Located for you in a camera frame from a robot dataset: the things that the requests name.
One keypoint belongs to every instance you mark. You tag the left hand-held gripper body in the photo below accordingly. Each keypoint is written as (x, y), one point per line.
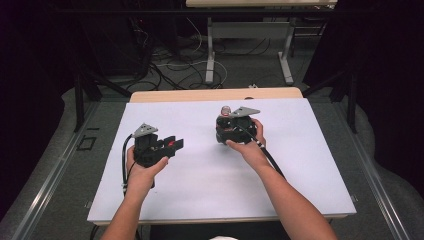
(146, 150)

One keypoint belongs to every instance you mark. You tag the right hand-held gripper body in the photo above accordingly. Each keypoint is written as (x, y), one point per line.
(241, 128)

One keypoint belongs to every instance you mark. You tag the red bottle cap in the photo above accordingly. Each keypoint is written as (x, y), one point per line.
(171, 143)

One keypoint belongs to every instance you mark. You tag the person's right hand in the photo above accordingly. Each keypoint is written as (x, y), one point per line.
(250, 151)

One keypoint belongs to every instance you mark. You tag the person's left hand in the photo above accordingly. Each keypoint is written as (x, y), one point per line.
(143, 176)

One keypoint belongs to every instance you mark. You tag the white table mat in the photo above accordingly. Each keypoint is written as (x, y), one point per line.
(206, 173)

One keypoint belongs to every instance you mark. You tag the black metal stand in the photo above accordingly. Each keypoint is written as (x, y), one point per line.
(83, 96)
(346, 93)

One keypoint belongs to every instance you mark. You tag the white desk with metal legs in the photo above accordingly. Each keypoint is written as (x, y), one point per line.
(248, 31)

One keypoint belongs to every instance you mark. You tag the dark curtain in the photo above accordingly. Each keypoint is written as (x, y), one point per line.
(386, 83)
(30, 100)

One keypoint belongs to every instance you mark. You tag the metal floor rail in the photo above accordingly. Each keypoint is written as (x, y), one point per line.
(370, 166)
(50, 173)

